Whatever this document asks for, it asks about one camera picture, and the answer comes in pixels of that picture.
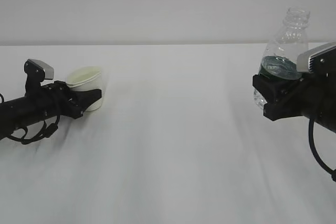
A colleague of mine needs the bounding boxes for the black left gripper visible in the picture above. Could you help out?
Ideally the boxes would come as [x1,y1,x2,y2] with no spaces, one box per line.
[41,81,102,119]

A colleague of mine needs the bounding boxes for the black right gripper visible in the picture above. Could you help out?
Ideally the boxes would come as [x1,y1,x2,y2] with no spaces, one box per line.
[252,73,335,122]

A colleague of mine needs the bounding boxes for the white paper cup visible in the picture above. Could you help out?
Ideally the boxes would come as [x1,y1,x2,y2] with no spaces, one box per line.
[66,66,103,112]

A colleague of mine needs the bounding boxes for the clear water bottle green label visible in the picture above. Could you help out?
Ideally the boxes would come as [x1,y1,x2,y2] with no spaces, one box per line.
[253,7,311,111]

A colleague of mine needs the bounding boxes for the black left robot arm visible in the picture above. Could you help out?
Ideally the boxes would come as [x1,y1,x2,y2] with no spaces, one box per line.
[1,81,102,145]

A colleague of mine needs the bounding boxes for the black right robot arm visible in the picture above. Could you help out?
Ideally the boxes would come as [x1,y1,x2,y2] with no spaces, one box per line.
[253,73,335,132]

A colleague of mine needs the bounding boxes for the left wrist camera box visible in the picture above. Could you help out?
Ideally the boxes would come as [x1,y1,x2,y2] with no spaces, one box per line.
[24,59,54,91]

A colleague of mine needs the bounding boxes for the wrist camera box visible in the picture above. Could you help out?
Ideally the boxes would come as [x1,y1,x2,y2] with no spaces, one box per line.
[24,59,54,91]
[296,42,335,75]

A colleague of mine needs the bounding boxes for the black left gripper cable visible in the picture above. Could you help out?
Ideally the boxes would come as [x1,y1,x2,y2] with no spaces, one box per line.
[0,92,60,145]

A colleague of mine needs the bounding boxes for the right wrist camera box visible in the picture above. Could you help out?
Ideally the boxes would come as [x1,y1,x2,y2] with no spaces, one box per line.
[296,42,335,75]

